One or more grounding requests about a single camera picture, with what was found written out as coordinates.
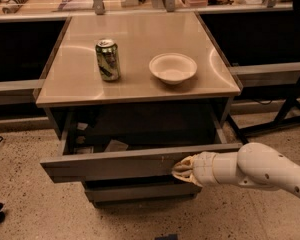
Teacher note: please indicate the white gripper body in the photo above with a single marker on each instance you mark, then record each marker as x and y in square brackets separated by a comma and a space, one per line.
[205, 168]

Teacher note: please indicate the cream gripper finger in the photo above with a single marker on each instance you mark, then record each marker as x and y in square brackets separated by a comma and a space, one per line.
[184, 165]
[187, 176]

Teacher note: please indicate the grey top drawer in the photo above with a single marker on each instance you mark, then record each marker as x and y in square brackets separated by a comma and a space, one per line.
[120, 164]

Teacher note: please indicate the grey drawer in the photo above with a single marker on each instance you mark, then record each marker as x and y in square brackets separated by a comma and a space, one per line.
[120, 164]
[140, 191]

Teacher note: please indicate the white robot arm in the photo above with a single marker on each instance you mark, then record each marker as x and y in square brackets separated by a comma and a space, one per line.
[254, 165]

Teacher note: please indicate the white paper in drawer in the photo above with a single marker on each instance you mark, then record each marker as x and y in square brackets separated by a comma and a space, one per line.
[115, 145]

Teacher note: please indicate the grey bottom drawer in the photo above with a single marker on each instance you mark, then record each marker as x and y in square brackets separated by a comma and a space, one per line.
[140, 191]

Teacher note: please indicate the grey drawer cabinet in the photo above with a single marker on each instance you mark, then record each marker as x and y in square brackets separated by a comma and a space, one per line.
[137, 109]

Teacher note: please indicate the white bowl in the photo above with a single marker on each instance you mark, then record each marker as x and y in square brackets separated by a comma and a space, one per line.
[172, 68]

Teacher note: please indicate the green soda can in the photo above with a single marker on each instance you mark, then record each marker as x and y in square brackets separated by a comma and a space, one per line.
[108, 59]

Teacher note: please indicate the black rolling stand frame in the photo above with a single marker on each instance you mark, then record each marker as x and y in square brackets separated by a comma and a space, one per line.
[280, 121]

